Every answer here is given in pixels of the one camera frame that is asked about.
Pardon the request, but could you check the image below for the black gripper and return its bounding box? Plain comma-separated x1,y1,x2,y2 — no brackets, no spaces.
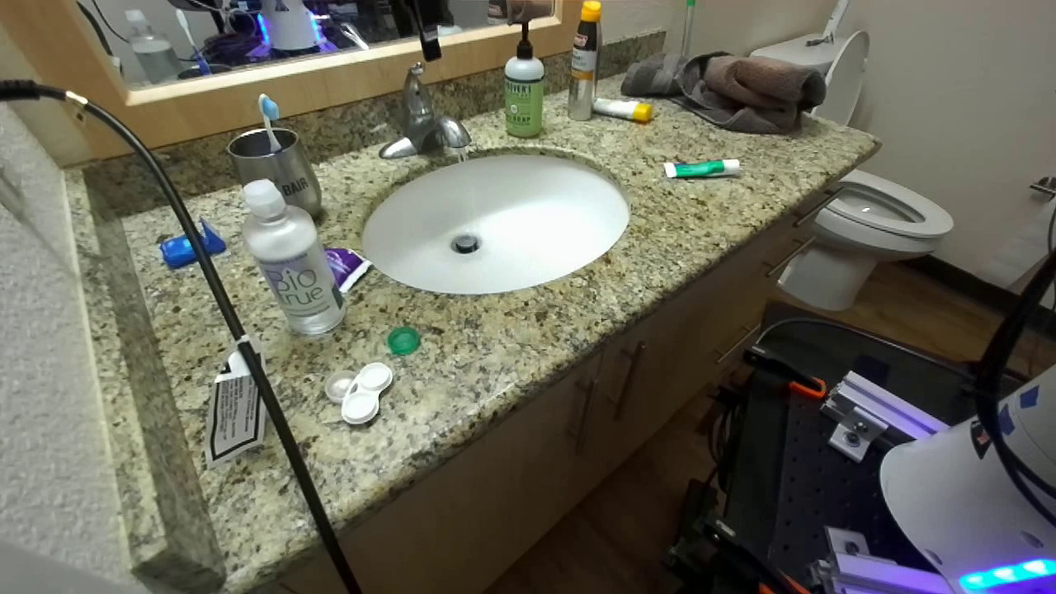
388,0,441,61

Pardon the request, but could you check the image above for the chrome sink faucet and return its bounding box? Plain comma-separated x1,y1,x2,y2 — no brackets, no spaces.
380,66,471,158

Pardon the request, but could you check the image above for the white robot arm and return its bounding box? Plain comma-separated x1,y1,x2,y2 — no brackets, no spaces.
388,245,1051,594

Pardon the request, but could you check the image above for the green soap pump bottle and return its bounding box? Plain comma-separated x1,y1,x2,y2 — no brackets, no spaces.
504,28,544,138

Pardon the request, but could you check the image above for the spray can orange cap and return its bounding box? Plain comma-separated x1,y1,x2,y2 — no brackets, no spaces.
568,0,604,119

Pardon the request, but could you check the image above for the blue white toothbrush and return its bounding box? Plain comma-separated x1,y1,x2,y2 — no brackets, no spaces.
258,93,281,151

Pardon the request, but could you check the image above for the white oval sink basin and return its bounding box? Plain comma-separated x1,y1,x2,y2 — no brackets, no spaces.
362,151,629,295

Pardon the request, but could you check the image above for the chrome sink drain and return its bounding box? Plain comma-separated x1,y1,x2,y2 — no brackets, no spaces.
449,234,481,254

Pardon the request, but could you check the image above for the grey metal cup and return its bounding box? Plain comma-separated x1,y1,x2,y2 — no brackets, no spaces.
227,130,322,221

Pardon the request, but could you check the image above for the white tube yellow cap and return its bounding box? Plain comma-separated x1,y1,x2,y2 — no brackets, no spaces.
595,100,654,125

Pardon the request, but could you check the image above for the purple packet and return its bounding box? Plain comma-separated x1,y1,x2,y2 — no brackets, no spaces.
325,247,368,298

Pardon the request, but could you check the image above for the clear solution bottle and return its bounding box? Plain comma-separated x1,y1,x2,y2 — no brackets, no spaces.
240,177,343,338

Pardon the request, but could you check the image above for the green white toothpaste tube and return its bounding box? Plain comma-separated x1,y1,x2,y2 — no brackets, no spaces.
663,158,742,177

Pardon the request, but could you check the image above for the green round cap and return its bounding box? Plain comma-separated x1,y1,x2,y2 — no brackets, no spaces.
384,325,421,355

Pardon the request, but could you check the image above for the brown folded towel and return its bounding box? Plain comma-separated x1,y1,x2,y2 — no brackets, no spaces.
621,54,829,135

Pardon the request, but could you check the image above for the white toilet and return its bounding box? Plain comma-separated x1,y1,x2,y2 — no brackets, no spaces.
760,28,952,309

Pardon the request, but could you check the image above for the wooden vanity cabinet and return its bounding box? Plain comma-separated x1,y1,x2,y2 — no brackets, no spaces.
274,177,851,594

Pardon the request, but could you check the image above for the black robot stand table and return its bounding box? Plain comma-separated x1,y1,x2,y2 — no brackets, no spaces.
666,314,977,594

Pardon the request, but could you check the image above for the wood framed wall mirror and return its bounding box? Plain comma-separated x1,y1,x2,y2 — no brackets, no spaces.
0,0,586,168

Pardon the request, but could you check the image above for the black power cable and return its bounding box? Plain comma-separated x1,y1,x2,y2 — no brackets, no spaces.
0,76,365,594

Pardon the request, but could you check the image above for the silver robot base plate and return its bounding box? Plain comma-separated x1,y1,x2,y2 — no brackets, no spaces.
820,368,942,462

